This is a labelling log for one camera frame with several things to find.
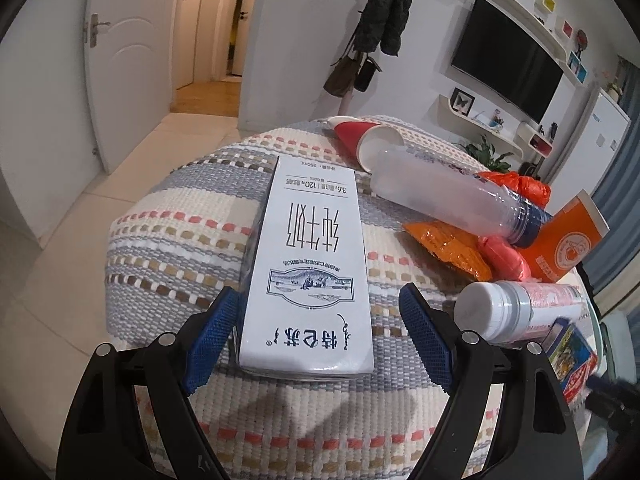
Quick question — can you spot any red paper cup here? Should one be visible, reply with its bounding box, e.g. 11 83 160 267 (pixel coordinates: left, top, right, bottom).
326 116 405 174

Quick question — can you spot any black wall television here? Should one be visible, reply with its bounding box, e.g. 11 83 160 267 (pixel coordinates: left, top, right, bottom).
451 0 563 122

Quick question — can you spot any red plastic bag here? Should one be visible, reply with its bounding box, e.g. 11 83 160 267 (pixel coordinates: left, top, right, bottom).
478 171 551 209

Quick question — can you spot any white door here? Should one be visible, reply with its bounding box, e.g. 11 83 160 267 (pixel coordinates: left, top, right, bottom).
85 0 177 174

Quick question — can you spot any white yogurt bottle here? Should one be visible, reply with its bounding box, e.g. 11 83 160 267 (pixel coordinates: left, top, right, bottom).
454 282 587 344

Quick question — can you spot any white milk carton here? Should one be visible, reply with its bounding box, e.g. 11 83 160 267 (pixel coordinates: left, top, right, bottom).
235 155 374 380

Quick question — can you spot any brown hanging bag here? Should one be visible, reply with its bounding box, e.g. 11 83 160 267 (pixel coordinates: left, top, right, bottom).
323 53 362 98

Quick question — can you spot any orange snack wrapper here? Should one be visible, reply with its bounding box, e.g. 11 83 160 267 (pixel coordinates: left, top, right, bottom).
404 220 494 282

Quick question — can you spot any blue snack package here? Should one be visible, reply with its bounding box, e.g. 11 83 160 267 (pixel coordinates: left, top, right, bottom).
542 318 598 404

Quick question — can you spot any blue striped curtain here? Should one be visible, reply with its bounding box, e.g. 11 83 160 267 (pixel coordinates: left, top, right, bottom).
584 58 640 294

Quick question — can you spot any clear plastic bottle blue cap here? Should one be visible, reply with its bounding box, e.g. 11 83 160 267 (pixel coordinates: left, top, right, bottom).
371 148 551 248

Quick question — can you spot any green potted plant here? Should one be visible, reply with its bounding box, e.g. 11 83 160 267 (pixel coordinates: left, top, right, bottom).
461 136 513 174

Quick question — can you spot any pink plastic packet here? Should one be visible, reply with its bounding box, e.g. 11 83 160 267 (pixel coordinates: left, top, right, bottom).
478 236 532 282

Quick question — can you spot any white refrigerator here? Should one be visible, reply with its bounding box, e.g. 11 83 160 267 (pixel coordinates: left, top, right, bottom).
546 89 630 214

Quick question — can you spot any orange paper cup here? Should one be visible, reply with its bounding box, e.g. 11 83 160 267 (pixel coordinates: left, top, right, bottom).
520 190 610 283

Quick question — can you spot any white floating wall shelf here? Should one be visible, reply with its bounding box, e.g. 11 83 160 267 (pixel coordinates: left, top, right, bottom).
439 94 524 159

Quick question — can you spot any butterfly picture frame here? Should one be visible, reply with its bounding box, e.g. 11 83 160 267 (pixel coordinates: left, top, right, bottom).
449 88 475 116

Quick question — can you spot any black hanging coat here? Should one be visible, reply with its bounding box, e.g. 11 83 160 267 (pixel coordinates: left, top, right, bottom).
352 0 412 56

